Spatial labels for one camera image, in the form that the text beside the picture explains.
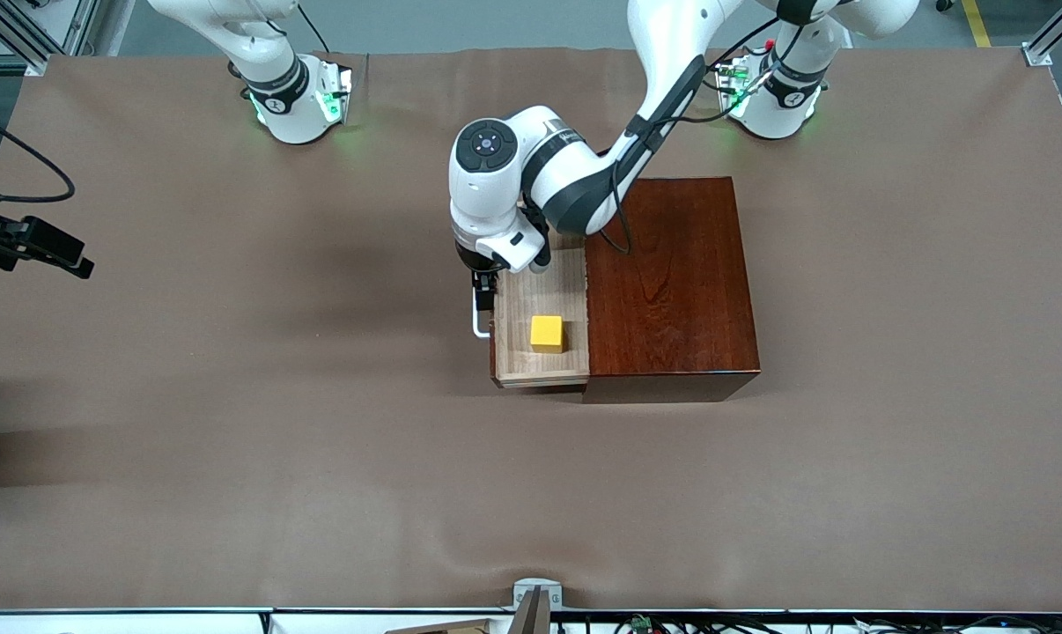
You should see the light wood drawer white handle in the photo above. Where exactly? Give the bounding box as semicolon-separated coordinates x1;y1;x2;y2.
472;231;591;390

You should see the yellow wooden cube block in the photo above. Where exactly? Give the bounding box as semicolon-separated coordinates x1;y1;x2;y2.
529;314;564;354

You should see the dark red wooden cabinet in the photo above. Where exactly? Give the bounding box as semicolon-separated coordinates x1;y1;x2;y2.
580;177;761;404

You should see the brown table cloth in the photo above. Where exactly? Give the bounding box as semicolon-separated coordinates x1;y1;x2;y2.
0;46;1062;613

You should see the brown wooden board piece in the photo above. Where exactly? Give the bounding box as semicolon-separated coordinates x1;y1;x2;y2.
383;618;497;634

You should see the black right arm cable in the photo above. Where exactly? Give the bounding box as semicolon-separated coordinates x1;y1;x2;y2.
0;106;77;203

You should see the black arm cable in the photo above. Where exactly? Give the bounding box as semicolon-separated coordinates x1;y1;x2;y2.
610;18;796;256
0;106;77;203

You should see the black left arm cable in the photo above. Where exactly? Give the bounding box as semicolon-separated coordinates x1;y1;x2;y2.
610;18;796;256

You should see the aluminium frame profile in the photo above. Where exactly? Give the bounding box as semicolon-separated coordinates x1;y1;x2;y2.
1022;0;1062;68
0;0;136;78

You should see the grey metal bracket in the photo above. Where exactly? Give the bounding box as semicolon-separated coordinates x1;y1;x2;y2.
512;577;564;610

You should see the black base cable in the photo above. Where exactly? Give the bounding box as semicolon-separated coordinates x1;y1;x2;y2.
298;0;336;54

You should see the tan camera mount post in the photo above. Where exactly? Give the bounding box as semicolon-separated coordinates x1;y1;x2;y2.
506;587;551;634

